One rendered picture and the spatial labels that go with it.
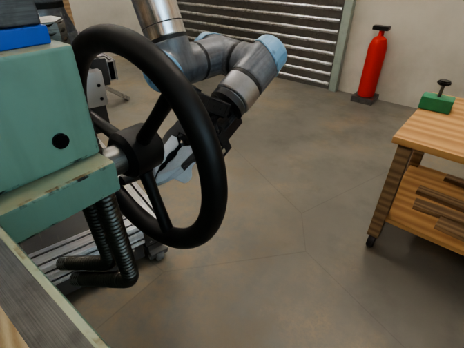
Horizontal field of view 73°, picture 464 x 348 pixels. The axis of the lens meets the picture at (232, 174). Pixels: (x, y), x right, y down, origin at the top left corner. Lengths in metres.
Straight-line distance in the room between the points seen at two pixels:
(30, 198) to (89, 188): 0.04
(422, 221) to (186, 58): 1.12
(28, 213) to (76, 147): 0.06
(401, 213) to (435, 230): 0.13
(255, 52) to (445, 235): 1.04
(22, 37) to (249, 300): 1.09
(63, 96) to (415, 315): 1.27
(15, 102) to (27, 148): 0.03
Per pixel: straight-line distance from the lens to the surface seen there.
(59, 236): 1.26
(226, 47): 0.67
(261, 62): 0.62
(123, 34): 0.34
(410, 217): 1.43
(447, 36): 2.95
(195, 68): 0.61
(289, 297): 1.24
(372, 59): 2.89
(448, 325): 1.38
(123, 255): 0.44
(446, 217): 1.48
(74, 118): 0.27
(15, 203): 0.26
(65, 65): 0.26
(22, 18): 0.26
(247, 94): 0.59
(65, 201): 0.27
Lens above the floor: 1.01
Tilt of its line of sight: 34 degrees down
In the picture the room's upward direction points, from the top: 1 degrees clockwise
